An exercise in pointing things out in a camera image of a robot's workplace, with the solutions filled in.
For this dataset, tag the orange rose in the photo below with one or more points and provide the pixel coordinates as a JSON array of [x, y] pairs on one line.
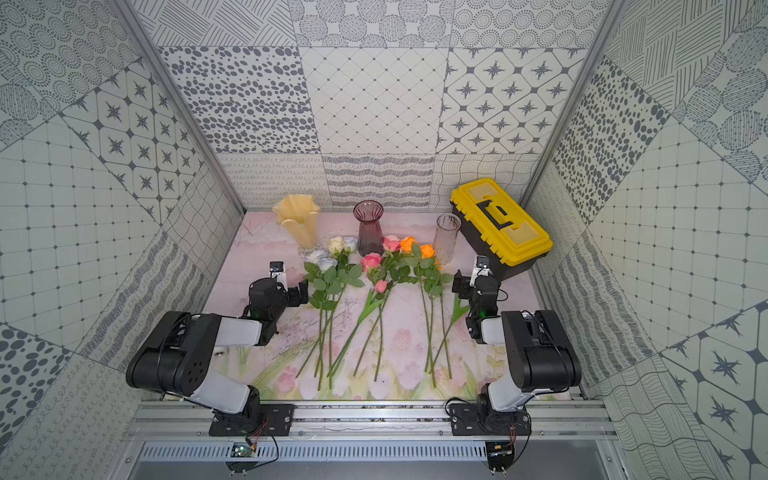
[[431, 287], [441, 300], [415, 255]]

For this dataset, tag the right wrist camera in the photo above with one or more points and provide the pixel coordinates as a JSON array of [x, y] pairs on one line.
[[481, 269]]

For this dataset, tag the pink rose left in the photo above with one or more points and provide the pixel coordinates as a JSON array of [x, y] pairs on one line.
[[372, 267]]

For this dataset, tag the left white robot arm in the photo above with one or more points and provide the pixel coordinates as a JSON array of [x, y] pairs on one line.
[[176, 356]]

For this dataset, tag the yellow tulip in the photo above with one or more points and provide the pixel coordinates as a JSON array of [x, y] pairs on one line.
[[460, 308]]

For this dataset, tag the cream white rose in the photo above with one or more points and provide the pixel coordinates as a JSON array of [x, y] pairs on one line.
[[337, 248]]

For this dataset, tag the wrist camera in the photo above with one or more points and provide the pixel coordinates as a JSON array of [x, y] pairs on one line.
[[481, 269], [278, 273]]

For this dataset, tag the purple glass vase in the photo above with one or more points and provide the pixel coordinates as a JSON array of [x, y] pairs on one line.
[[368, 213]]

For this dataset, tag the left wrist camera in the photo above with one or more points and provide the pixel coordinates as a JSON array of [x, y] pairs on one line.
[[278, 273]]

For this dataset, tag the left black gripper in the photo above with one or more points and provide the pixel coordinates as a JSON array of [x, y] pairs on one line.
[[297, 293]]

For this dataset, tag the floral pink table mat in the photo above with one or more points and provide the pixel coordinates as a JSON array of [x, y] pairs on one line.
[[383, 362]]

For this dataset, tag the white-blue rose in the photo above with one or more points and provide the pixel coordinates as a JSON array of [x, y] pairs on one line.
[[316, 263], [312, 355], [352, 273]]

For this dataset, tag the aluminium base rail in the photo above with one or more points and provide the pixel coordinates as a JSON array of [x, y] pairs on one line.
[[359, 431]]

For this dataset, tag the yellow ruffled vase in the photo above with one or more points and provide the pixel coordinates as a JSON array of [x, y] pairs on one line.
[[298, 215]]

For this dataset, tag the pink rose pair stem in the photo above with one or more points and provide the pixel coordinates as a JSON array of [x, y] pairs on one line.
[[391, 271]]

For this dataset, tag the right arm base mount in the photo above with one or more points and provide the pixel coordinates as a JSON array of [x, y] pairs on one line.
[[489, 420]]

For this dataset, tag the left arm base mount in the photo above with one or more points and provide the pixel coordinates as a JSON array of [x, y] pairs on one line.
[[267, 419]]

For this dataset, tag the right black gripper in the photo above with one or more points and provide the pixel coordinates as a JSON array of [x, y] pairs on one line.
[[463, 285]]

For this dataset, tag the pink tulip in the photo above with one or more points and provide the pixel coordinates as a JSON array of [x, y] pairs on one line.
[[374, 300]]

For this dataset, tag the clear glass vase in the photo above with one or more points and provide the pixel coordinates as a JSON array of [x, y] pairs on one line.
[[447, 229]]

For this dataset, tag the yellow black toolbox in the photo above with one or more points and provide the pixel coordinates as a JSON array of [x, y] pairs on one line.
[[497, 227]]

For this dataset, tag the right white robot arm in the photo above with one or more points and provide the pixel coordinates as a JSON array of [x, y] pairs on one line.
[[540, 356]]

